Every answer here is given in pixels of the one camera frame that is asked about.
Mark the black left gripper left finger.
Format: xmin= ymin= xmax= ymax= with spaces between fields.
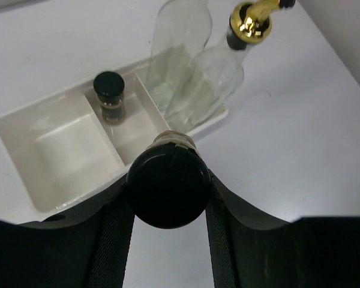
xmin=0 ymin=184 xmax=134 ymax=287

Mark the white three-compartment organizer tray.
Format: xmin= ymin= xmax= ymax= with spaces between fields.
xmin=0 ymin=53 xmax=230 ymax=214

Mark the spice jar black lid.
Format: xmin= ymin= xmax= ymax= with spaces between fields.
xmin=93 ymin=71 xmax=125 ymax=125
xmin=126 ymin=130 xmax=212 ymax=229

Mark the glass oil bottle gold spout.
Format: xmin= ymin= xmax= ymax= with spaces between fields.
xmin=164 ymin=1 xmax=295 ymax=133

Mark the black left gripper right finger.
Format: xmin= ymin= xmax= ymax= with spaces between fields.
xmin=206 ymin=176 xmax=360 ymax=287

